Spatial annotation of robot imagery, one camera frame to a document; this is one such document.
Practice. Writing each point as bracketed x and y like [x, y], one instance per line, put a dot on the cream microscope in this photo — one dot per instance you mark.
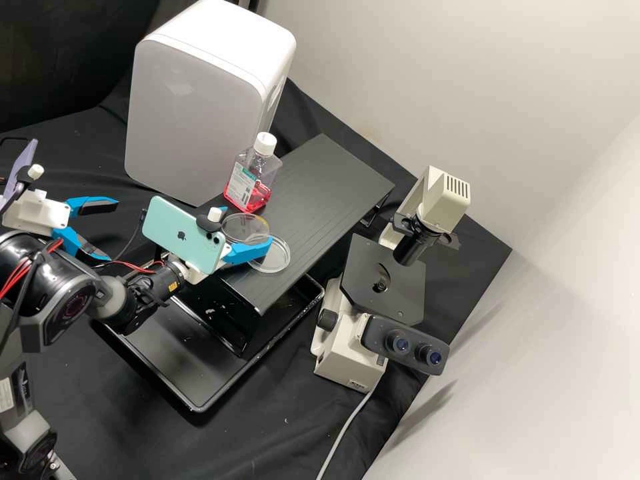
[350, 345]

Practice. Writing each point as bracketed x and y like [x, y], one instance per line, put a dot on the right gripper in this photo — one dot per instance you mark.
[196, 276]

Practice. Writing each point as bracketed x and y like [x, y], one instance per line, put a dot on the red liquid bottle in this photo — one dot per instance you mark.
[248, 187]

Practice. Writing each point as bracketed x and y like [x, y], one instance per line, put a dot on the right wrist camera phone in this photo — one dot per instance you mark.
[175, 232]

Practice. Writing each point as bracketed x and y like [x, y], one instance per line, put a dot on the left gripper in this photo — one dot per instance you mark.
[35, 215]

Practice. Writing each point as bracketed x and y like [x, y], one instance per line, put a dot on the black platform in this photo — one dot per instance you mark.
[320, 200]

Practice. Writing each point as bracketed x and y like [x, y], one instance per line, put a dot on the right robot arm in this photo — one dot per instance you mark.
[50, 285]

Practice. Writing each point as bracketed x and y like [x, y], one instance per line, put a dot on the petri dish lid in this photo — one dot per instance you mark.
[245, 227]

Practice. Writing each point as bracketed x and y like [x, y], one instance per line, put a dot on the white box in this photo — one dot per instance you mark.
[200, 100]

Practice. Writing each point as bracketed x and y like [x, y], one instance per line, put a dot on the petri dish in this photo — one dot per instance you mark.
[276, 260]

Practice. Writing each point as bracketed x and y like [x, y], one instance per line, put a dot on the black tray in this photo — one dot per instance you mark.
[200, 370]

